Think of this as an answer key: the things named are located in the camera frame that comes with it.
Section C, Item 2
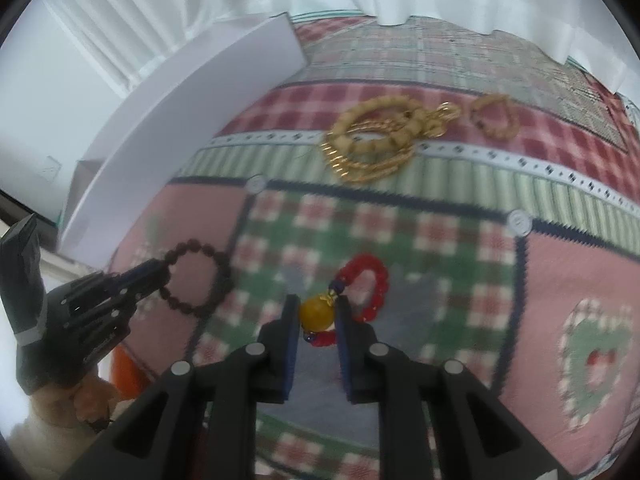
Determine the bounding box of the person's left hand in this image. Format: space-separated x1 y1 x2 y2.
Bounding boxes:
27 372 123 433

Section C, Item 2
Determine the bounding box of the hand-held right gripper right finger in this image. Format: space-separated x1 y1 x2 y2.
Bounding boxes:
334 294 571 480

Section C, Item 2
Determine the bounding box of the dark bead bracelet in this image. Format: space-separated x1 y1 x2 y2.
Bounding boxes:
160 239 235 317

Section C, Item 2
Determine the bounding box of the white drawer with brown bottom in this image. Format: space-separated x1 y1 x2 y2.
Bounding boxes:
57 12 308 271

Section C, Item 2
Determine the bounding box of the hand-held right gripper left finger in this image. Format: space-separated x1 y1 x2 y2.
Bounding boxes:
60 294 303 480

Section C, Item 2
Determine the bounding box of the patchwork plaid blanket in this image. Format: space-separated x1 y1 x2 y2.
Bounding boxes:
107 10 640 480

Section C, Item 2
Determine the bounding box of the small wooden bead bracelet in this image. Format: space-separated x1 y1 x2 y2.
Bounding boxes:
470 94 521 142

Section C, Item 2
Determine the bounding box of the red bracelet with yellow bead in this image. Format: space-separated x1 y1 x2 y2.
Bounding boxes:
299 255 391 350

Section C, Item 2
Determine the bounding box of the gold ring with chain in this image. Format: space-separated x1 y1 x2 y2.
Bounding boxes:
425 101 462 138

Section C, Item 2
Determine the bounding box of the gold chain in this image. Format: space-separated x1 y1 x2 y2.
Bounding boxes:
320 125 416 186

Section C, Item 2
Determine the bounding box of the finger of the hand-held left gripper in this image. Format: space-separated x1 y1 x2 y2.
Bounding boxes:
102 258 171 293
112 282 168 328

